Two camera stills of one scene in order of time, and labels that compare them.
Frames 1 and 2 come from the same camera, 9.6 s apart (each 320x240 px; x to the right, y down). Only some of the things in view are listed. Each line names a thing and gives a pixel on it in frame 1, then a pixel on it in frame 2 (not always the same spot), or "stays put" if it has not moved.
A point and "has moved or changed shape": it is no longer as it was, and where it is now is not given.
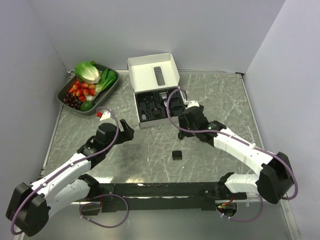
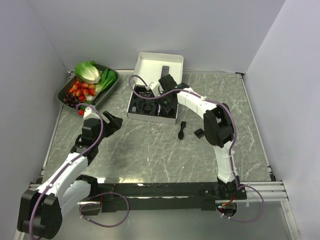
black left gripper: (126, 135) to (115, 123)
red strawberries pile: (82, 89) stays put
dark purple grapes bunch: (72, 101) stays put
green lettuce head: (87, 71) stays put
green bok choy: (107, 78) stays put
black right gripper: (182, 121) to (165, 108)
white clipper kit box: (158, 97) has moved or changed shape
